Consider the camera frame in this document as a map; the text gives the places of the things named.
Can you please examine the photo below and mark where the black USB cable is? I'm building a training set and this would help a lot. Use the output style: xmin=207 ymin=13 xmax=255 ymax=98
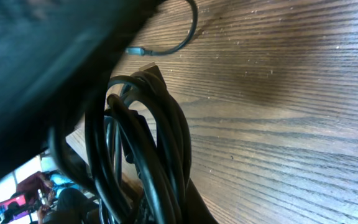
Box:
xmin=47 ymin=0 xmax=198 ymax=224

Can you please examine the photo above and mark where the red laptop screen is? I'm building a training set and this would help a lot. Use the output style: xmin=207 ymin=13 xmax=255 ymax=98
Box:
xmin=0 ymin=194 xmax=29 ymax=223

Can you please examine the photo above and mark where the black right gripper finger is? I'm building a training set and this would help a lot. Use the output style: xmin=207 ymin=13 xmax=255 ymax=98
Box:
xmin=185 ymin=179 xmax=218 ymax=224

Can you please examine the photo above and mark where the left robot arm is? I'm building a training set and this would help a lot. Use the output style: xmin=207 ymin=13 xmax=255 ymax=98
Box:
xmin=0 ymin=0 xmax=158 ymax=180

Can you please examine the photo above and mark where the person in background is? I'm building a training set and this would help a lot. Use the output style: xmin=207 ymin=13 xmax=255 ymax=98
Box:
xmin=14 ymin=170 xmax=101 ymax=224

